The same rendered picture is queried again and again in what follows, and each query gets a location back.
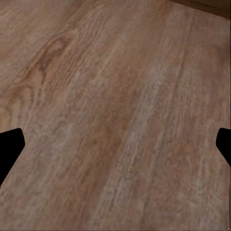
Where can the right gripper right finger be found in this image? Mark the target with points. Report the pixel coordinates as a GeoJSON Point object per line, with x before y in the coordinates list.
{"type": "Point", "coordinates": [223, 143]}

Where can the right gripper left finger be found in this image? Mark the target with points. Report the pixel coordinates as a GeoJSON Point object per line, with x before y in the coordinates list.
{"type": "Point", "coordinates": [11, 144]}

